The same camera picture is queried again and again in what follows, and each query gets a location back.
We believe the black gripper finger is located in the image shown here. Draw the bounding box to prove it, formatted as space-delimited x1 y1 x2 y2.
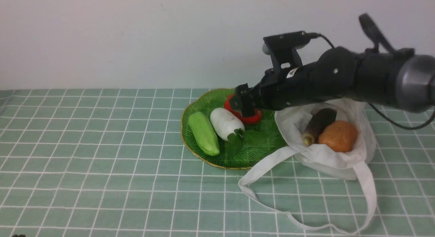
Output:
230 83 257 117

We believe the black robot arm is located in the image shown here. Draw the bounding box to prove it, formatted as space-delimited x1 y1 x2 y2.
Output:
229 47 434 116

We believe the white radish with leaves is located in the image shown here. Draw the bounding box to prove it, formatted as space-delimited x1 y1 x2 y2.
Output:
210 108 245 158

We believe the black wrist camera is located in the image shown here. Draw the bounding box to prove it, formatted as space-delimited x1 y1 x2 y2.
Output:
262 31 321 71

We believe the orange-brown potato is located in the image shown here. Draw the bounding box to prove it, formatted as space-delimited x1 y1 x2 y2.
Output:
318 120 358 152

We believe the green leaf-shaped plate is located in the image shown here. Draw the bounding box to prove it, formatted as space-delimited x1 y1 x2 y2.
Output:
180 88 287 169

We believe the white cloth bag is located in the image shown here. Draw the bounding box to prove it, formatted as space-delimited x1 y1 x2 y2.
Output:
238 99 377 235

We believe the dark purple eggplant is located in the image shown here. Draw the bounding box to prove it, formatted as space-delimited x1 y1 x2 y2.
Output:
301 108 337 147

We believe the green cucumber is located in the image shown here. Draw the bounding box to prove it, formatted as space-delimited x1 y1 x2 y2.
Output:
188 112 220 156

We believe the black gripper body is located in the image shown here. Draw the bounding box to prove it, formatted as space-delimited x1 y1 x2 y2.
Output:
251 47 358 111

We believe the red bell pepper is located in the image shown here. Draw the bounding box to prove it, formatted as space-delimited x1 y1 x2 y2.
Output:
224 94 263 124

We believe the black cable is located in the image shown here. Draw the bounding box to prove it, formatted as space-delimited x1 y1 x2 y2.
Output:
308 13 435 131

